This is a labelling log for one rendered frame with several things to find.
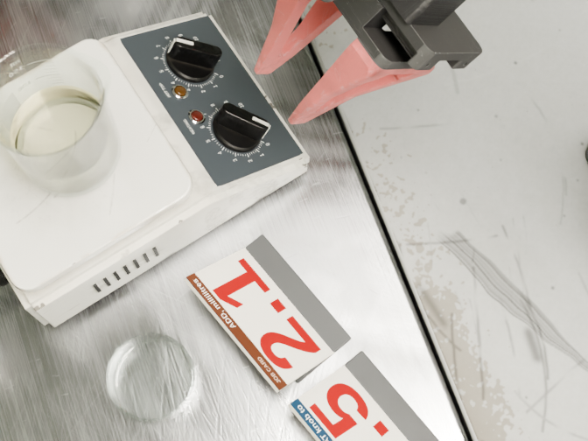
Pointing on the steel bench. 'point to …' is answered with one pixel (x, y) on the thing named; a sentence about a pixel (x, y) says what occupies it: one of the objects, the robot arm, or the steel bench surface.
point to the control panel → (210, 101)
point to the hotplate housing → (290, 171)
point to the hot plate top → (166, 192)
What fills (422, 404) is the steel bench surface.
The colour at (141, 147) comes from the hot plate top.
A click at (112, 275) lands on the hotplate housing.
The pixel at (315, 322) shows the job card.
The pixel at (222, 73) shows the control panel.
